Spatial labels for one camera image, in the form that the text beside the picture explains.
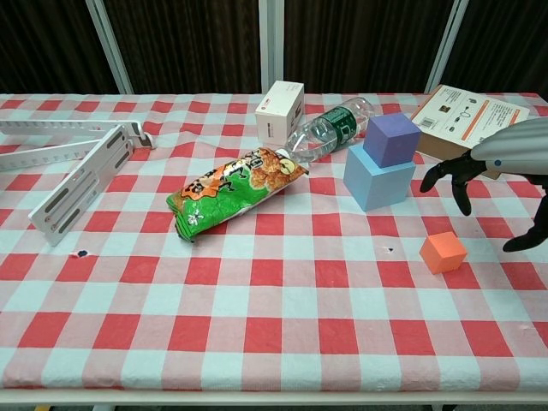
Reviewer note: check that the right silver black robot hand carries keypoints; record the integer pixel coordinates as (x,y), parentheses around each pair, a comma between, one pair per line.
(514,145)

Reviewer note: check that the small white carton box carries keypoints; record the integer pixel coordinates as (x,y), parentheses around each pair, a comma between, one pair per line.
(278,107)

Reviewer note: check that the white metal folding bracket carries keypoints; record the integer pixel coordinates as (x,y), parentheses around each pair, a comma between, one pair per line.
(81,184)

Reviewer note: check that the dark brown curtain panel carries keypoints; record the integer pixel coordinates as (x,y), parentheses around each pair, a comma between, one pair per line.
(188,43)
(359,43)
(505,47)
(47,43)

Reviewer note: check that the clear plastic water bottle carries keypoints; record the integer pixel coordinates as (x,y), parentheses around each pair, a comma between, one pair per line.
(334,128)

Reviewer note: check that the flat white orange product box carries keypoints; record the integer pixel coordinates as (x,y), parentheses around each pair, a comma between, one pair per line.
(458,115)

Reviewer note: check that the red white checkered tablecloth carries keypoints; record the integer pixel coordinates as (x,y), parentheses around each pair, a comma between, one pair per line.
(257,308)

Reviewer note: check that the green orange snack bag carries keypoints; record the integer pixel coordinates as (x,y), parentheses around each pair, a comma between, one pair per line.
(231,192)

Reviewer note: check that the white partition frame post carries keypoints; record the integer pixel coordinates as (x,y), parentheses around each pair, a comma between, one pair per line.
(445,47)
(109,47)
(272,43)

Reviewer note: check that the large blue foam cube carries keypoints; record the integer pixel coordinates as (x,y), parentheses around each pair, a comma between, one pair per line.
(377,188)

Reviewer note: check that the small orange foam cube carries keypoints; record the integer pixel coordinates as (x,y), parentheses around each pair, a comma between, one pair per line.
(443,252)

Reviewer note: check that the purple foam cube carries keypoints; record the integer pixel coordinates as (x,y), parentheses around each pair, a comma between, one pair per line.
(389,141)

